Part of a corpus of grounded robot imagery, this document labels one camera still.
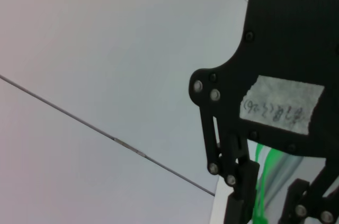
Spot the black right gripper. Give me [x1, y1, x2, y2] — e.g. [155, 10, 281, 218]
[189, 0, 339, 160]

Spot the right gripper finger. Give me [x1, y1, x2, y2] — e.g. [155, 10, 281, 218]
[276, 158, 339, 224]
[200, 103, 261, 224]

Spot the transparent document bag green zipper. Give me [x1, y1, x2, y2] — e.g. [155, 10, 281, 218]
[248, 141, 329, 224]

